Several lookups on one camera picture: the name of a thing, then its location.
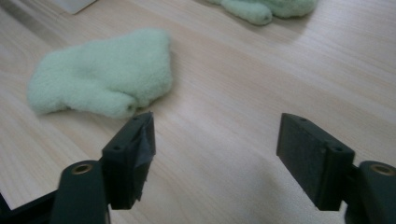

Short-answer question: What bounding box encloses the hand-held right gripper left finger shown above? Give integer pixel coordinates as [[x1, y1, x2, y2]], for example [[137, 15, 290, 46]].
[[101, 111, 157, 211]]

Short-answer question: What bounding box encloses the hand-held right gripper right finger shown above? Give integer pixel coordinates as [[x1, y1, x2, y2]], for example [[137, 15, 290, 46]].
[[276, 112, 356, 212]]

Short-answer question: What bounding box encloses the light green fluffy mitten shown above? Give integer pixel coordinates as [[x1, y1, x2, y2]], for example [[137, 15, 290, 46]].
[[26, 27, 174, 119], [207, 0, 319, 26]]

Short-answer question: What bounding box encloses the white flat object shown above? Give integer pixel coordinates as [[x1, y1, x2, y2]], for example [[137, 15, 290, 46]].
[[53, 0, 98, 15]]

